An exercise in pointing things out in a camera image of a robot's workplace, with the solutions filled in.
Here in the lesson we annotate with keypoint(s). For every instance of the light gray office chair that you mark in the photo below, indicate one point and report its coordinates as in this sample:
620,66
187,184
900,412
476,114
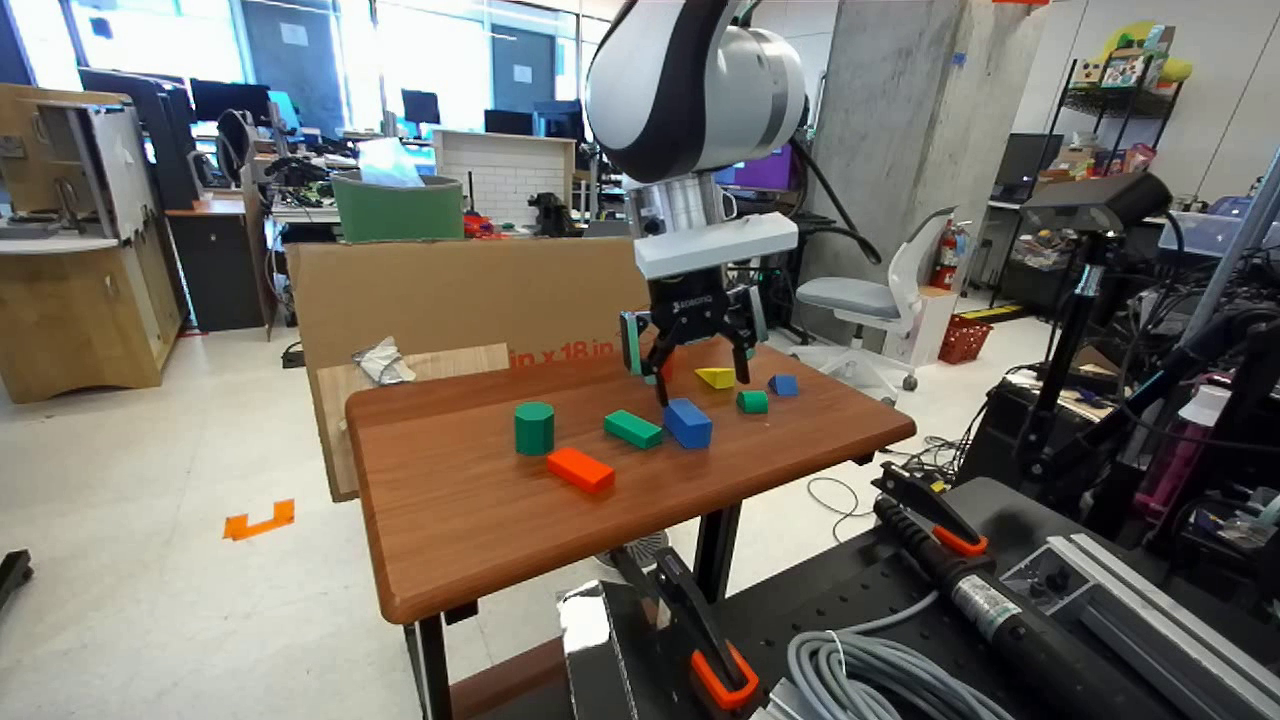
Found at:
852,296

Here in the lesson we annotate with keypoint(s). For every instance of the large cardboard box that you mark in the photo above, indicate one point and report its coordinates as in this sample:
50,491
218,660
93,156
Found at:
452,304

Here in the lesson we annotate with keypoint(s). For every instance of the teal plastic object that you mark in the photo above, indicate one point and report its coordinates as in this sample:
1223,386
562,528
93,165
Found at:
632,347

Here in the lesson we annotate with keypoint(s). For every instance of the wooden cabinet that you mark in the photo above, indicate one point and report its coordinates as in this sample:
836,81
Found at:
80,265

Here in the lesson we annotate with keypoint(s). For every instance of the black chair caster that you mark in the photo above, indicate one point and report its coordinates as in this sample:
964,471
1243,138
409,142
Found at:
11,575

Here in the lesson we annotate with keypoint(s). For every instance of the orange rectangular block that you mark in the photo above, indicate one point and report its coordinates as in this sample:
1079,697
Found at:
583,471

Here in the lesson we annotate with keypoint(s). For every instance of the green cylinder block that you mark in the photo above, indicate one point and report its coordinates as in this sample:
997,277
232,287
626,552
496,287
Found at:
535,431

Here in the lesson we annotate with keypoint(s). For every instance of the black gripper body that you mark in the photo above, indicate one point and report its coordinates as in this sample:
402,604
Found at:
704,304

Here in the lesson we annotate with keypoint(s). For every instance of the yellow wedge block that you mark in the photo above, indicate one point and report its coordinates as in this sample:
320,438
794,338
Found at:
716,378

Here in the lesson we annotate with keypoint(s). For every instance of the white crate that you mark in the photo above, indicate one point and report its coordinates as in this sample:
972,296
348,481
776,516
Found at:
507,172

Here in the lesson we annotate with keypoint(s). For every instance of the green rectangular block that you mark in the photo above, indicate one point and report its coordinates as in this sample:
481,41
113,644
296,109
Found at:
632,431

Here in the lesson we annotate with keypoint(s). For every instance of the black camera stand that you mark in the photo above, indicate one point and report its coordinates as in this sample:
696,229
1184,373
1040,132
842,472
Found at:
1081,304

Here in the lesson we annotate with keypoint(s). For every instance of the crumpled white paper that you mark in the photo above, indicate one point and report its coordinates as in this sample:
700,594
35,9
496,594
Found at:
386,361

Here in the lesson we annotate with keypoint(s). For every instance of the aluminium extrusion rail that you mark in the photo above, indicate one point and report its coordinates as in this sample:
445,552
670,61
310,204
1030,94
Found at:
1174,624

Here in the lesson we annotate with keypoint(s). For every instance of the green storage box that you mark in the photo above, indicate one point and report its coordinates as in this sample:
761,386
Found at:
399,210

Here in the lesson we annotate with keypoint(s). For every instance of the green half-cylinder block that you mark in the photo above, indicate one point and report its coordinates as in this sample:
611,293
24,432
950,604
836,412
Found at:
755,400

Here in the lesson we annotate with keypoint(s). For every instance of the black low cabinet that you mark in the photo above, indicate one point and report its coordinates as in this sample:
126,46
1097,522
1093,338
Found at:
221,265

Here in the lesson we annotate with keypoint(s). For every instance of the blue rectangular block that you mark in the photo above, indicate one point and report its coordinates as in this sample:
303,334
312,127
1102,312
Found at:
688,424

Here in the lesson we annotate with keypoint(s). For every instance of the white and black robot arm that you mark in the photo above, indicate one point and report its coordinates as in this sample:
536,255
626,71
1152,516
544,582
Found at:
694,94

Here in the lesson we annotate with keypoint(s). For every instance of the gray metal beam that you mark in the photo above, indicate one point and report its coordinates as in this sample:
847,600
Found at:
595,655

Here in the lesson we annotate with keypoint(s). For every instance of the black shelf rack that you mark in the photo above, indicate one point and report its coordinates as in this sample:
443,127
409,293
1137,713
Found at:
1121,105

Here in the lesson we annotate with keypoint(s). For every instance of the red fire extinguisher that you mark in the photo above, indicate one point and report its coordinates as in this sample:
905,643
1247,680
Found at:
946,255

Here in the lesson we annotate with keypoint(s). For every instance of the red box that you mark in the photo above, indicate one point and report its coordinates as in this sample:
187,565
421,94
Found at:
960,343

